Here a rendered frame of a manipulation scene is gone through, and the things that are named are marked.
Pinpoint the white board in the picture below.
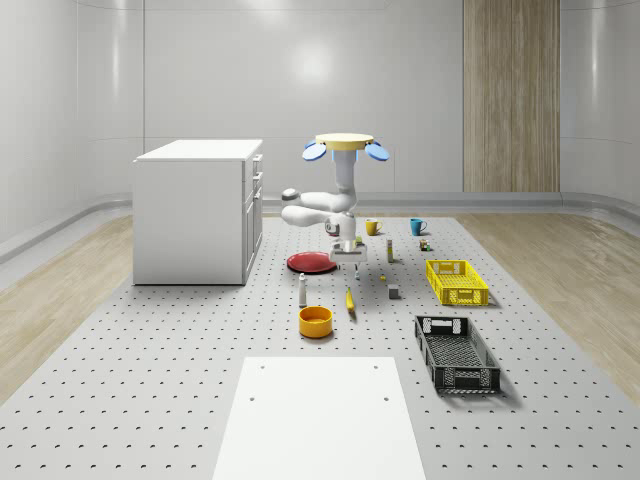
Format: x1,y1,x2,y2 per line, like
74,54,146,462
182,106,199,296
212,356,428,480

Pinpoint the yellow basket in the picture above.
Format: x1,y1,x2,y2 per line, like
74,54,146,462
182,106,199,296
425,259,490,306

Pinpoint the red plate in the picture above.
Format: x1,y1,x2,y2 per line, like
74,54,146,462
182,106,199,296
286,251,339,275

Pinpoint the dark grey basket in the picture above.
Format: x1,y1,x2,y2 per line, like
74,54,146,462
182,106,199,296
413,315,502,396

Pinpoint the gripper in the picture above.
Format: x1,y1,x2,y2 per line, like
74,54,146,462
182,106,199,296
328,242,368,281

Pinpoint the white cabinet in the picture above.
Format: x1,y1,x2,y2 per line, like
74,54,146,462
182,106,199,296
132,138,265,287

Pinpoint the yellow bowl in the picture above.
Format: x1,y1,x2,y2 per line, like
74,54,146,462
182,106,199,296
298,305,334,340

